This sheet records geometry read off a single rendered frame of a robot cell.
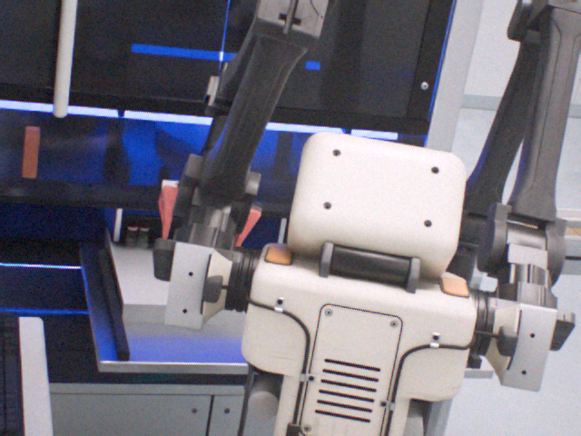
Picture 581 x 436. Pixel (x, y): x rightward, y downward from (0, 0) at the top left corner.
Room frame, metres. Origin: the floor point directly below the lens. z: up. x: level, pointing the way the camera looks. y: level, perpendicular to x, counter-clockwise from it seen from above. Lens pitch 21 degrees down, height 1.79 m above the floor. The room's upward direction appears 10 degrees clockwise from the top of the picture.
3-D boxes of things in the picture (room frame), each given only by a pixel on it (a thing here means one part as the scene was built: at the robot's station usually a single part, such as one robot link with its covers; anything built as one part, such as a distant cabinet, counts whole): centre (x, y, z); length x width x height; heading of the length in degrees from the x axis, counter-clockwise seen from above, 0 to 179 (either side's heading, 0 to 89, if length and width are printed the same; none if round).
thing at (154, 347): (1.92, -0.01, 0.87); 0.70 x 0.48 x 0.02; 107
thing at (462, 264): (1.79, -0.30, 1.08); 0.07 x 0.06 x 0.07; 2
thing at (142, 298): (1.94, 0.18, 0.90); 0.34 x 0.26 x 0.04; 17
